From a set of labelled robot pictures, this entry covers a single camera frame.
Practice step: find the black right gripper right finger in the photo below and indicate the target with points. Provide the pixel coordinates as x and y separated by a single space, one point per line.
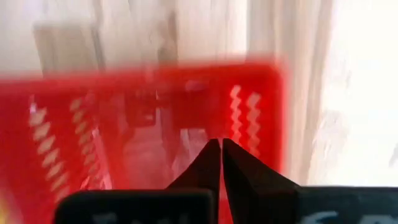
248 186

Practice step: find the red plastic basket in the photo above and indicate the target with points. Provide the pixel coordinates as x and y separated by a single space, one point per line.
192 105

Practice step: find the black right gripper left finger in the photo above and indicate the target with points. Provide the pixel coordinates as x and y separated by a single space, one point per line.
202 177

